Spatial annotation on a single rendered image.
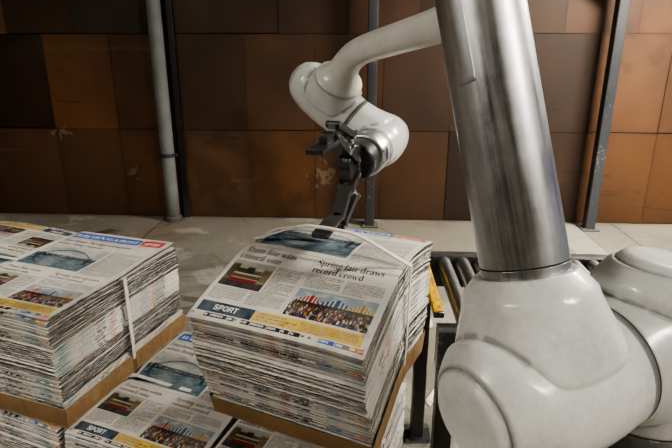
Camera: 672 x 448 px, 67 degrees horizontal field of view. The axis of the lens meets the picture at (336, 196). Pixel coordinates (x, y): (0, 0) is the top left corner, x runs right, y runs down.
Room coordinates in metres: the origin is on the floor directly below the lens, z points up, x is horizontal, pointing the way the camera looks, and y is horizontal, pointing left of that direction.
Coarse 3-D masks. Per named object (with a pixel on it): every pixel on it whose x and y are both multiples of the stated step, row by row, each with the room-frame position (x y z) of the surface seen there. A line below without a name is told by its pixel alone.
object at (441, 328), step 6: (438, 324) 1.21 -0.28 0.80; (444, 324) 1.21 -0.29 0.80; (450, 324) 1.21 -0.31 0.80; (456, 324) 1.21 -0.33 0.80; (438, 330) 1.18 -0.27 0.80; (444, 330) 1.18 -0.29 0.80; (450, 330) 1.18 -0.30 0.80; (456, 330) 1.18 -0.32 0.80; (438, 336) 1.17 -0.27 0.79; (444, 336) 1.17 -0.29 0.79; (450, 336) 1.17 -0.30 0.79; (438, 342) 1.17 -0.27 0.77; (444, 342) 1.17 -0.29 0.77; (450, 342) 1.17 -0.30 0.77; (438, 348) 1.17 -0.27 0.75; (444, 348) 1.17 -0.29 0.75; (438, 354) 1.17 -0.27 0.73; (444, 354) 1.17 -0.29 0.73; (438, 360) 1.17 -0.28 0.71; (438, 366) 1.17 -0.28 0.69
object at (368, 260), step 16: (272, 240) 0.85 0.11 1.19; (288, 240) 0.85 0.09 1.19; (304, 240) 0.85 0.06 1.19; (320, 240) 0.85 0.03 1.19; (288, 256) 0.78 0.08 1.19; (304, 256) 0.78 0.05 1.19; (320, 256) 0.78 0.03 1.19; (336, 256) 0.78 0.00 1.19; (352, 256) 0.79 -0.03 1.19; (368, 256) 0.79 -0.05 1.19; (384, 256) 0.79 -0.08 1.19; (400, 256) 0.79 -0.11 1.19; (384, 272) 0.72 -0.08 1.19; (400, 272) 0.73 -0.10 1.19; (400, 288) 0.73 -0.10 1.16; (400, 304) 0.72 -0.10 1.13; (400, 320) 0.73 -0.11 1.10; (400, 368) 0.75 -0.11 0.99
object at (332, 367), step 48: (240, 288) 0.71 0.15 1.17; (288, 288) 0.70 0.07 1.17; (336, 288) 0.69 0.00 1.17; (384, 288) 0.68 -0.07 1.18; (192, 336) 0.68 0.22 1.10; (240, 336) 0.64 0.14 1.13; (288, 336) 0.60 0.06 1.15; (336, 336) 0.60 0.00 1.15; (384, 336) 0.66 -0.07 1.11; (240, 384) 0.66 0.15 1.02; (288, 384) 0.62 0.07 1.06; (336, 384) 0.58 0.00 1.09; (384, 384) 0.64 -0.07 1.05; (336, 432) 0.61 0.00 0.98
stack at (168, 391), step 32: (160, 352) 1.04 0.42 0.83; (192, 352) 1.04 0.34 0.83; (128, 384) 0.92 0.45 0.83; (160, 384) 0.92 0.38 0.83; (192, 384) 0.92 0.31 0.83; (0, 416) 0.84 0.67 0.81; (96, 416) 0.82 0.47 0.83; (128, 416) 0.82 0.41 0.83; (160, 416) 0.82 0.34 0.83; (192, 416) 0.82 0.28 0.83; (224, 416) 0.82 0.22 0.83
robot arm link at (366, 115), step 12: (360, 108) 1.07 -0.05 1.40; (372, 108) 1.08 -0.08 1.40; (348, 120) 1.06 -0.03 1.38; (360, 120) 1.05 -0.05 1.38; (372, 120) 1.05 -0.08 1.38; (384, 120) 1.05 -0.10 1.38; (396, 120) 1.09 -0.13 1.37; (384, 132) 1.02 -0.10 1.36; (396, 132) 1.05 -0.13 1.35; (408, 132) 1.12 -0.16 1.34; (396, 144) 1.03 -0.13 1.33; (396, 156) 1.04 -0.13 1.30
